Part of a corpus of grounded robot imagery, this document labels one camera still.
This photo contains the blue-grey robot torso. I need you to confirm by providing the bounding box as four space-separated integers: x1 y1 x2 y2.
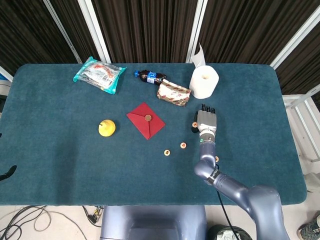
99 205 208 240

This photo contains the yellow pear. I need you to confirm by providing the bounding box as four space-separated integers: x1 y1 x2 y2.
98 119 117 138

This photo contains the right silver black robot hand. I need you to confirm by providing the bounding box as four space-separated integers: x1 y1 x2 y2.
191 103 218 134

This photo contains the black floor cable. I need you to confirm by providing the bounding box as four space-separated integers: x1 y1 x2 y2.
0 205 48 240

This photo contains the patterned sneaker shoe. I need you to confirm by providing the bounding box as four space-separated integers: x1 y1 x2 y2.
296 211 320 240

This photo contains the teal clear snack bag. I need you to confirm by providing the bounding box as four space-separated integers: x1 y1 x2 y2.
72 56 127 96

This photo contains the beige red-printed paper wrapped package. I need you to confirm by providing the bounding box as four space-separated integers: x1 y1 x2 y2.
156 78 192 108

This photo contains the small cola bottle blue cap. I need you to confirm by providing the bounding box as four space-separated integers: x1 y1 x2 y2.
134 70 168 87

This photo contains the black plug with cable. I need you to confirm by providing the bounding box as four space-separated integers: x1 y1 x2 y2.
81 205 103 228

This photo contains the grey floor cable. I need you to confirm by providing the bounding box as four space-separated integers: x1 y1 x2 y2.
24 205 87 240

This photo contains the white partition post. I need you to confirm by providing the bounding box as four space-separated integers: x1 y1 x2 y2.
269 6 320 71
77 0 112 64
185 0 209 64
42 0 83 64

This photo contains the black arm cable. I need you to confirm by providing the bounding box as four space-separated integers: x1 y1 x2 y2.
215 163 237 240

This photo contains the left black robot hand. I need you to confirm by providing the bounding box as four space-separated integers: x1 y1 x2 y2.
0 164 18 183

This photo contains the black trash bin with bag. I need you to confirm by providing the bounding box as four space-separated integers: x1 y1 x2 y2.
207 224 253 240

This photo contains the teal blue table cloth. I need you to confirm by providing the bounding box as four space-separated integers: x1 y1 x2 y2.
0 62 308 206

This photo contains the dark pleated curtain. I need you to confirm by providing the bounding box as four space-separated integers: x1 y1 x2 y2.
0 0 320 96

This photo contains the white metal frame rack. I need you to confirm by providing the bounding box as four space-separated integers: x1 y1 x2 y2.
282 83 320 163

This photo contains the red envelope with gold seal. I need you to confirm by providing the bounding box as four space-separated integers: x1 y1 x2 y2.
126 101 167 141

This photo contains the white toilet paper roll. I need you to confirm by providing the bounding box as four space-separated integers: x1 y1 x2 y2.
188 42 220 100

